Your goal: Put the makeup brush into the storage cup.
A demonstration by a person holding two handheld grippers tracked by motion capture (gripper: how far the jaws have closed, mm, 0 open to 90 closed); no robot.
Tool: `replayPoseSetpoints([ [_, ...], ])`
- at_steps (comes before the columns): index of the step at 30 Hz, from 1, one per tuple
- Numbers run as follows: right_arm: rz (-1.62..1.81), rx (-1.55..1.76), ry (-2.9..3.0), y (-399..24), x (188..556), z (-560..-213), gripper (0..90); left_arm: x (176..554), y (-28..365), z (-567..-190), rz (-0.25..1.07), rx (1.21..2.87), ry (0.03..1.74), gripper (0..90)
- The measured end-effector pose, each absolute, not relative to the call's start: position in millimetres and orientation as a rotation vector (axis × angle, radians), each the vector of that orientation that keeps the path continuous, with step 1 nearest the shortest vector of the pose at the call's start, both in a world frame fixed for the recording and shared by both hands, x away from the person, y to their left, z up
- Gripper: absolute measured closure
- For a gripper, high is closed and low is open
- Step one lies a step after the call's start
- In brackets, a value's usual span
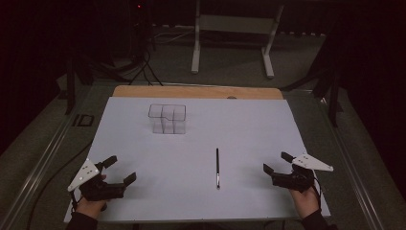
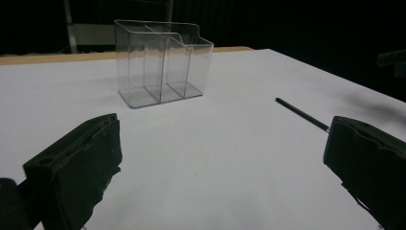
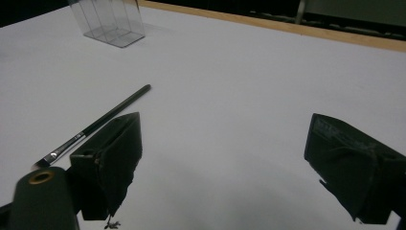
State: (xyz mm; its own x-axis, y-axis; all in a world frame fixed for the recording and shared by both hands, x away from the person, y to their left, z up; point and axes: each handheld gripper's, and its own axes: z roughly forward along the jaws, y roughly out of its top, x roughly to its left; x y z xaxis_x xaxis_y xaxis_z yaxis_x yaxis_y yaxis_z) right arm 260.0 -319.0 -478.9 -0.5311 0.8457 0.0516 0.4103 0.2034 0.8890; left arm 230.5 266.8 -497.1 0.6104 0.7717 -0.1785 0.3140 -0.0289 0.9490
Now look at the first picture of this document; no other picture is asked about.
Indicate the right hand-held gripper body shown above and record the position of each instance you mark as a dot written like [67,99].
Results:
[295,180]

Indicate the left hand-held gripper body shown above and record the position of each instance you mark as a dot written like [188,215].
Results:
[102,190]

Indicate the white metal stand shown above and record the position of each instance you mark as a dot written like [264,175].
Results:
[236,24]

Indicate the white table mat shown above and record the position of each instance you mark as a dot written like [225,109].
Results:
[191,159]

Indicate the black stand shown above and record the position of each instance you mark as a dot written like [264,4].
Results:
[71,86]
[332,83]

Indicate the clear plastic organizer box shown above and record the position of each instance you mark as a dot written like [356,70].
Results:
[167,118]

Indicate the black rectangular floor frame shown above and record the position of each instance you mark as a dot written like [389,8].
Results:
[83,120]

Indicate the person's right hand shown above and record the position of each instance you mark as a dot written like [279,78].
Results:
[304,201]

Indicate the metal floor rail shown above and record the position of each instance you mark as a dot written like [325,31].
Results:
[351,172]
[41,163]

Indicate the thin black pen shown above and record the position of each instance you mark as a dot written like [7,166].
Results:
[217,167]

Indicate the person's left hand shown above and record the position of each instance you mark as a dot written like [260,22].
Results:
[91,207]

